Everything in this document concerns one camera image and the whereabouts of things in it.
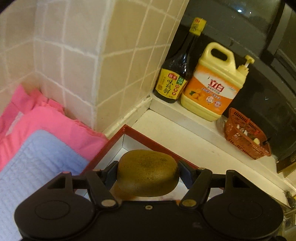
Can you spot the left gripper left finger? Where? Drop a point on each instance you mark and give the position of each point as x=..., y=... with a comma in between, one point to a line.
x=99, y=185

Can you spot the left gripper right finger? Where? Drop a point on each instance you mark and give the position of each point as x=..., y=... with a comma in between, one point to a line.
x=197, y=182

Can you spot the brown kiwi fruit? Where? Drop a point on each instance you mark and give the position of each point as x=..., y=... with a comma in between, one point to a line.
x=146, y=173

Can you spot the red white box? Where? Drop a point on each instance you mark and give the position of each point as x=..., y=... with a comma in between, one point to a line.
x=125, y=140

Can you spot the blue quilted mat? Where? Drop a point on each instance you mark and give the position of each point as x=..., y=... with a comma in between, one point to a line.
x=41, y=158

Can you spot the red plastic basket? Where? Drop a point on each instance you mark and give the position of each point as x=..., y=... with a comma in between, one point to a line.
x=246, y=135

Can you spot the yellow detergent jug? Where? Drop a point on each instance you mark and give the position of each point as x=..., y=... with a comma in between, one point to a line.
x=215, y=82

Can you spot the pink ruffled cloth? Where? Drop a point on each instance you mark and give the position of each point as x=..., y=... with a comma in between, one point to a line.
x=27, y=113

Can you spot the steel sink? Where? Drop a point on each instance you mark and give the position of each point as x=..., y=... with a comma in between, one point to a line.
x=287, y=229

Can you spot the dark soy sauce bottle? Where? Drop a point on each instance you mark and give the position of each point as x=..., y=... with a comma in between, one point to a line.
x=176, y=71

